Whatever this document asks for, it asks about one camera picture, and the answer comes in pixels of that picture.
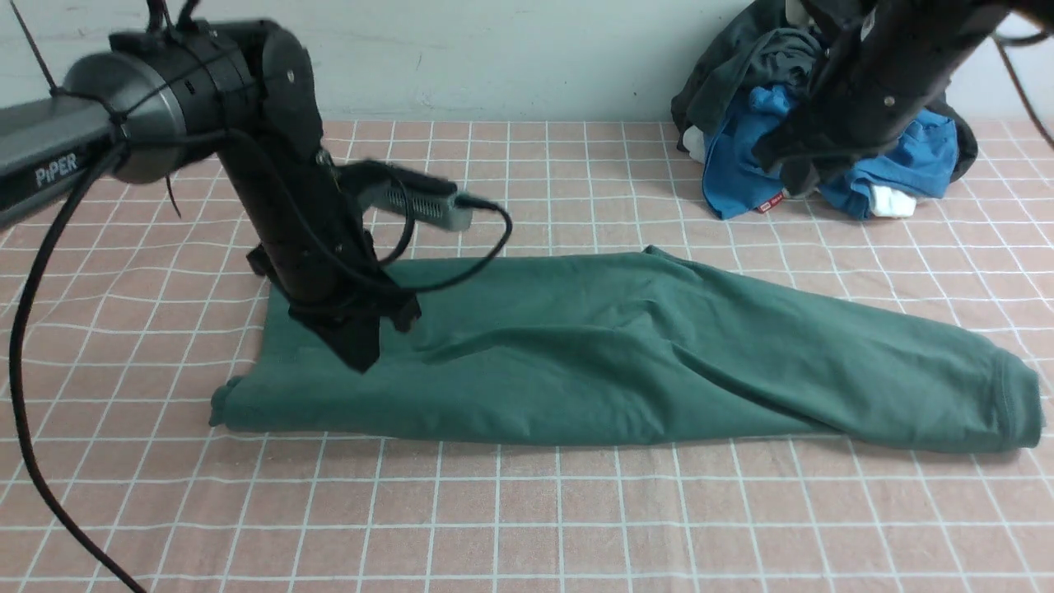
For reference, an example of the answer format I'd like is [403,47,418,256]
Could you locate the blue garment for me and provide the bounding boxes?
[702,84,977,219]

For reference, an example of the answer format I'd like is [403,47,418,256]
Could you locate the green long sleeve shirt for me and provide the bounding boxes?
[210,246,1045,455]

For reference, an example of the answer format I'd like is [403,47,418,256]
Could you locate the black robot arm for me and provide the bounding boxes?
[753,1,1052,194]

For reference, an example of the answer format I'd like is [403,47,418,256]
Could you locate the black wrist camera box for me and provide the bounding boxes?
[335,159,472,232]

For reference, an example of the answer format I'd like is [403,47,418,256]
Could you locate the dark grey garment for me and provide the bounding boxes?
[670,1,978,164]

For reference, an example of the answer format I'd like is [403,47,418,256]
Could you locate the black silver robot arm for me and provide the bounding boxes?
[2,20,419,372]

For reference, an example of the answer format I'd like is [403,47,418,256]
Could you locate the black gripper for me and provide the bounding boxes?
[218,136,422,374]
[753,33,948,194]

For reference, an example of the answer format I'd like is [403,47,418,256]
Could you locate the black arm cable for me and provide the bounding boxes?
[8,140,149,593]

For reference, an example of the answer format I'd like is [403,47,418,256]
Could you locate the pink grid tablecloth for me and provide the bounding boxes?
[24,121,1053,592]

